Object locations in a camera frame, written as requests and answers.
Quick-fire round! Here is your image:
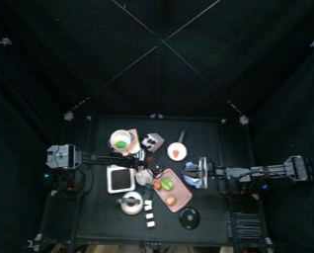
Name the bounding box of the white toy knife block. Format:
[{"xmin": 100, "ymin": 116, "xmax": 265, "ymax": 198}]
[{"xmin": 141, "ymin": 132, "xmax": 165, "ymax": 153}]

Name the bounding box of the blue bowl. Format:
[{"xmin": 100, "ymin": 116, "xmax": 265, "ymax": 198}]
[{"xmin": 181, "ymin": 161, "xmax": 206, "ymax": 190}]

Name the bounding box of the white toy frying pan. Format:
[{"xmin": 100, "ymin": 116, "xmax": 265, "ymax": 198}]
[{"xmin": 165, "ymin": 130, "xmax": 188, "ymax": 162}]

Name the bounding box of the green toy vegetable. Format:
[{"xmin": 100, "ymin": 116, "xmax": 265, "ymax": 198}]
[{"xmin": 158, "ymin": 178, "xmax": 173, "ymax": 191}]

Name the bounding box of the pink plastic tray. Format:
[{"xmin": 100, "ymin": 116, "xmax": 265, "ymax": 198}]
[{"xmin": 150, "ymin": 168, "xmax": 193, "ymax": 213}]

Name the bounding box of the thin diagonal wire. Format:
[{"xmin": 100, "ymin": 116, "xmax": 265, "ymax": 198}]
[
  {"xmin": 68, "ymin": 0, "xmax": 221, "ymax": 116},
  {"xmin": 110, "ymin": 0, "xmax": 245, "ymax": 119}
]

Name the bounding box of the small white bowl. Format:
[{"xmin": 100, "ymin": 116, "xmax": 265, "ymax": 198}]
[{"xmin": 134, "ymin": 168, "xmax": 156, "ymax": 186}]

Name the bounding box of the cream toy pot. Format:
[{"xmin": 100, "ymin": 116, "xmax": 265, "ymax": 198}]
[{"xmin": 108, "ymin": 128, "xmax": 136, "ymax": 151}]

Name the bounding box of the white square tray black centre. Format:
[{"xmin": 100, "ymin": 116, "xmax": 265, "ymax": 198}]
[{"xmin": 105, "ymin": 165, "xmax": 137, "ymax": 195}]

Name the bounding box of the black round bowl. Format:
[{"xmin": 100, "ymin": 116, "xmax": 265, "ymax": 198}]
[{"xmin": 177, "ymin": 207, "xmax": 201, "ymax": 230}]

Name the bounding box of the white text label sticker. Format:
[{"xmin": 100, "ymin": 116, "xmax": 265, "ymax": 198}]
[{"xmin": 229, "ymin": 211, "xmax": 263, "ymax": 246}]

